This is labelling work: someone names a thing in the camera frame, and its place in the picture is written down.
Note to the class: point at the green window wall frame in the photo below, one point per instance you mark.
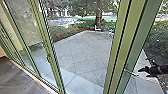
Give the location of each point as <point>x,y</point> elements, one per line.
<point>13,43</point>

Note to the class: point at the small white garden bench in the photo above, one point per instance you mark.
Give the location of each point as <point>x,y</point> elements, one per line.
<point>97,28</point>

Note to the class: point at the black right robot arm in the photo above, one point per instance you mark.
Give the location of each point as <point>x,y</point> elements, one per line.
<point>164,69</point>

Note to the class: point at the large garden tree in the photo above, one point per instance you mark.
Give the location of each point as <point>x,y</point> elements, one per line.
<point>98,16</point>

